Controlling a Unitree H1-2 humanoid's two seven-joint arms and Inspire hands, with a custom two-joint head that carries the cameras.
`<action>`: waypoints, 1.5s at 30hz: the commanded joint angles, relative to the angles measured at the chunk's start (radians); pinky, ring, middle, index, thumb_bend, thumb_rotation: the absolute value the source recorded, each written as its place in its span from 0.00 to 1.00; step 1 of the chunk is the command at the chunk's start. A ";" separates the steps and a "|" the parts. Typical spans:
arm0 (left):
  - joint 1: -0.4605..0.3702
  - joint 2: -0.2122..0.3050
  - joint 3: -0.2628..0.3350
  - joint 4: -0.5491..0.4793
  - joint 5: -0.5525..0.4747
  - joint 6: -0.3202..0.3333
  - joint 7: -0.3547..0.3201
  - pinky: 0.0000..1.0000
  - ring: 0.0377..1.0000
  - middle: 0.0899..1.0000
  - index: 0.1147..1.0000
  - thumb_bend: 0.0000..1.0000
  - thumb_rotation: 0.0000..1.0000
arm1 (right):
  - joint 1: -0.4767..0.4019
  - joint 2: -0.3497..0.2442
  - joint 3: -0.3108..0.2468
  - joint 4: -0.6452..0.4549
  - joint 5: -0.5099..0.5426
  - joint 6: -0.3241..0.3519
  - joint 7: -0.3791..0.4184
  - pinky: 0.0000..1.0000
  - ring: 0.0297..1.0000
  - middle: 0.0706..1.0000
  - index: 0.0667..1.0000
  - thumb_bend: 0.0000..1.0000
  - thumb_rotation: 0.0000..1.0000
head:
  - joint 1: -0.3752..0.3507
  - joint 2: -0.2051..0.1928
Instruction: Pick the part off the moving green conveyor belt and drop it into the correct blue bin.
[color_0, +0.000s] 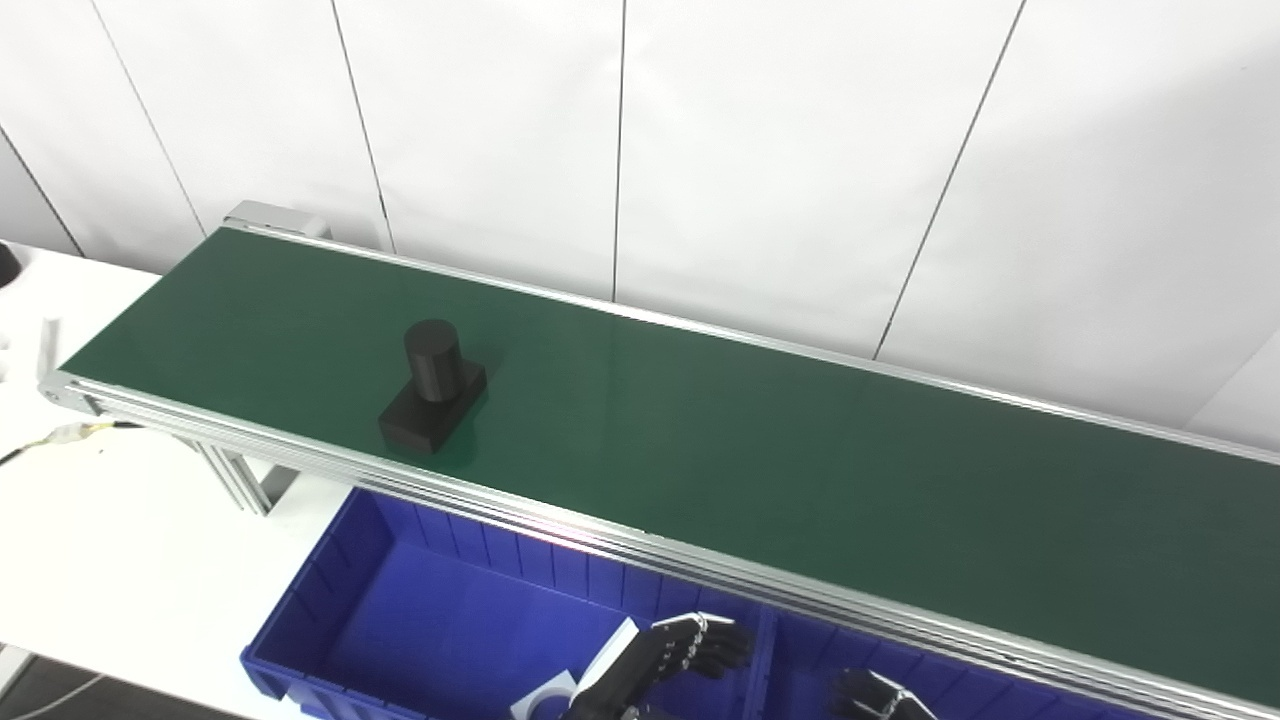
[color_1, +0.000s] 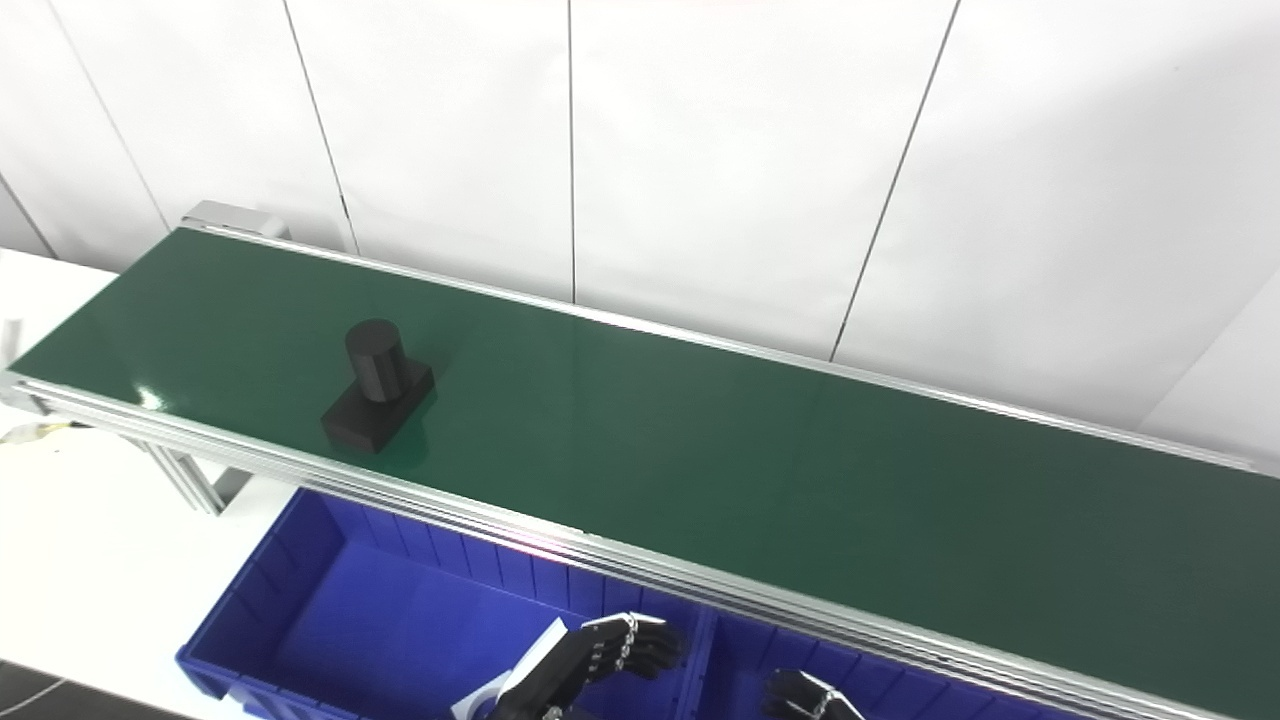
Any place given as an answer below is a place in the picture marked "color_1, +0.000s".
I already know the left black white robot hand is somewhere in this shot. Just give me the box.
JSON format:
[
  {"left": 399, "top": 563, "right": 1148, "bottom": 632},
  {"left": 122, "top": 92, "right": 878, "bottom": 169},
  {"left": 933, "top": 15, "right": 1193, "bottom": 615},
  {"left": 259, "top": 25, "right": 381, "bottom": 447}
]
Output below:
[{"left": 450, "top": 612, "right": 684, "bottom": 720}]

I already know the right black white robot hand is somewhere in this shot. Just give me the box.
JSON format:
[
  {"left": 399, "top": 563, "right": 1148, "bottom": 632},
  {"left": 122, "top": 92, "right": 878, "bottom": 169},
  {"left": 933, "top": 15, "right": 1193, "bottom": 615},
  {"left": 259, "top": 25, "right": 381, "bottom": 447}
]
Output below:
[{"left": 763, "top": 668, "right": 866, "bottom": 720}]

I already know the black cylinder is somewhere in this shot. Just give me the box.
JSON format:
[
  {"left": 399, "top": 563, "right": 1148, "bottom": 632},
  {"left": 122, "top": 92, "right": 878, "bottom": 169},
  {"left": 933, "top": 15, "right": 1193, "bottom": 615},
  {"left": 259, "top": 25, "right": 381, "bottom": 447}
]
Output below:
[{"left": 320, "top": 319, "right": 437, "bottom": 455}]

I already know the blue plastic bin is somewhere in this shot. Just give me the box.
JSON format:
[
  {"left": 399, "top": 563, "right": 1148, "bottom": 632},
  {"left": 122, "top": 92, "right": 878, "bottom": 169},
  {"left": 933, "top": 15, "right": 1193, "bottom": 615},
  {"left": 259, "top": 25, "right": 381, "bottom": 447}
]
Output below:
[
  {"left": 176, "top": 487, "right": 716, "bottom": 720},
  {"left": 700, "top": 612, "right": 1096, "bottom": 720}
]

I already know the aluminium conveyor support leg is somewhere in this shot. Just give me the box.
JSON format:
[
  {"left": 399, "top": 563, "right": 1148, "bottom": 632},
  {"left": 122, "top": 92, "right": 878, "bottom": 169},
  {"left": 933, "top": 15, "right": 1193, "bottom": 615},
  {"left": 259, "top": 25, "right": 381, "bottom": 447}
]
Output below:
[{"left": 150, "top": 440, "right": 251, "bottom": 516}]

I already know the green conveyor belt aluminium frame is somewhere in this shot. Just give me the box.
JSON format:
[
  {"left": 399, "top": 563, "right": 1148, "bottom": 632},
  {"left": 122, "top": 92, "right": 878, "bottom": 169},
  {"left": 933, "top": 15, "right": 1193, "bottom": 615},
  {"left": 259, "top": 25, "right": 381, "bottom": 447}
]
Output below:
[{"left": 0, "top": 200, "right": 1280, "bottom": 720}]

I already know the white cable with yellow plug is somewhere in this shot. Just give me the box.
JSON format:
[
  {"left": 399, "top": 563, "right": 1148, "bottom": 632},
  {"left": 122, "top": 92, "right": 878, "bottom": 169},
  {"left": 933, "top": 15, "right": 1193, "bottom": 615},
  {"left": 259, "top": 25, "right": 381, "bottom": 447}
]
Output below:
[{"left": 0, "top": 420, "right": 86, "bottom": 446}]

